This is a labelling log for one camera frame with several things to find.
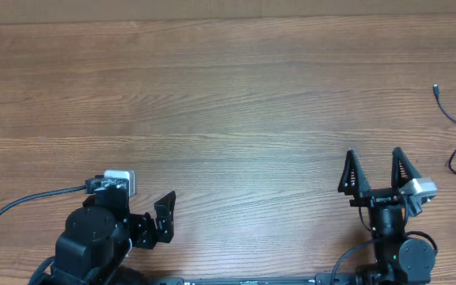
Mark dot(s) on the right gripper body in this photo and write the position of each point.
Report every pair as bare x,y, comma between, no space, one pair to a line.
370,197

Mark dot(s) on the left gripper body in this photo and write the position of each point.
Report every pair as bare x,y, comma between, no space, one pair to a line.
141,234

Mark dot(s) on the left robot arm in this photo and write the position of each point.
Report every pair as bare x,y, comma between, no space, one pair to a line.
99,235

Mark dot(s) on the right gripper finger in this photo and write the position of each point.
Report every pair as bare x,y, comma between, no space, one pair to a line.
353,180
402,169

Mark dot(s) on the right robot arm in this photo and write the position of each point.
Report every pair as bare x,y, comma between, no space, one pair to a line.
400,256

